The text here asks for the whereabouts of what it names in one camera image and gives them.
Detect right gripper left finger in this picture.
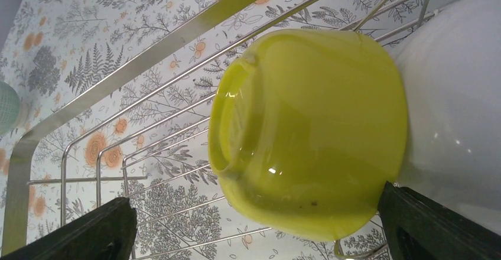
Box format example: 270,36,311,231
1,197,137,260

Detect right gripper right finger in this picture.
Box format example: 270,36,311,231
378,182,500,259

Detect yellow bowl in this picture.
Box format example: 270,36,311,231
208,29,408,241

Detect celadon green bowl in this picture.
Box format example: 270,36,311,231
1,82,21,135

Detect floral table mat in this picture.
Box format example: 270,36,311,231
0,0,501,260

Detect plain white bowl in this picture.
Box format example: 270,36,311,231
394,0,500,233

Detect wire dish rack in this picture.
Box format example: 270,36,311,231
0,0,501,260

